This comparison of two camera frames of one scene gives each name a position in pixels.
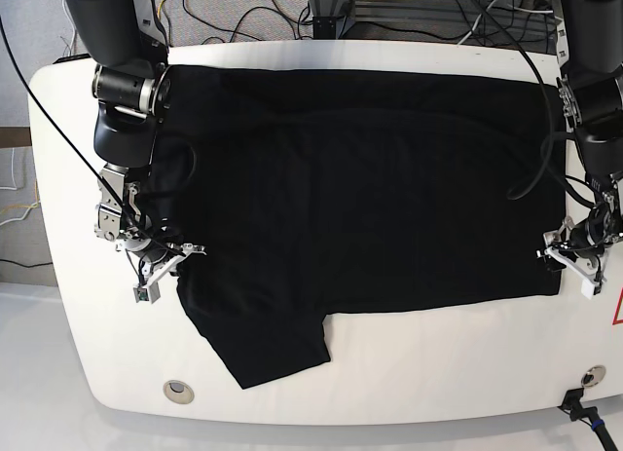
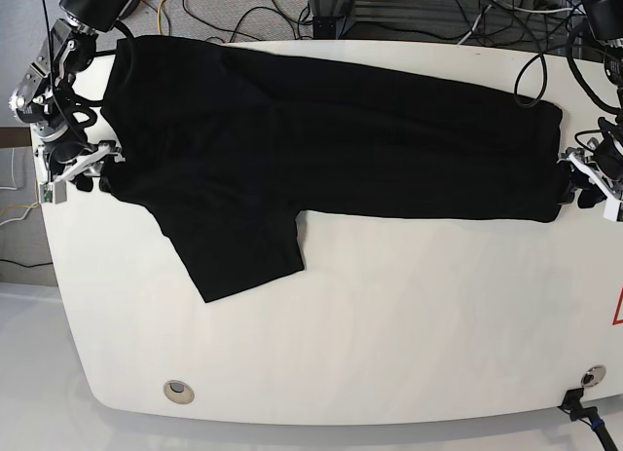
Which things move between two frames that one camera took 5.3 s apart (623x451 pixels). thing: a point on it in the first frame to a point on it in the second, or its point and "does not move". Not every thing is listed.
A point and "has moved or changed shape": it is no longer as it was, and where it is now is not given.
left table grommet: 178,391 does not move
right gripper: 581,245 to 604,161
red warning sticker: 618,315 does not move
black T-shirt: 308,192 has moved or changed shape
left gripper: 156,257 to 68,153
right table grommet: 593,376 does not move
